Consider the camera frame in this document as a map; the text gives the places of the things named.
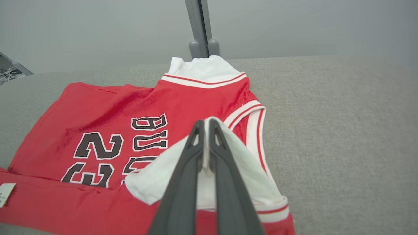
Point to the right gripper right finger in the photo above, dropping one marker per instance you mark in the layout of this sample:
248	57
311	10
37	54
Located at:
230	195

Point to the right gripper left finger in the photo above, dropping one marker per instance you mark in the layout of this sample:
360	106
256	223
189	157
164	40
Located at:
181	192

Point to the red basketball jersey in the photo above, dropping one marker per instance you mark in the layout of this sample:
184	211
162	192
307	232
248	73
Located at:
114	107

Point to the grey cylindrical post bumper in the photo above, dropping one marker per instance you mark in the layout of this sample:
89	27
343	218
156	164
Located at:
214	47
194	49

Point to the grey partition post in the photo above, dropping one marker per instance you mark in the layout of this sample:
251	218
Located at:
197	23

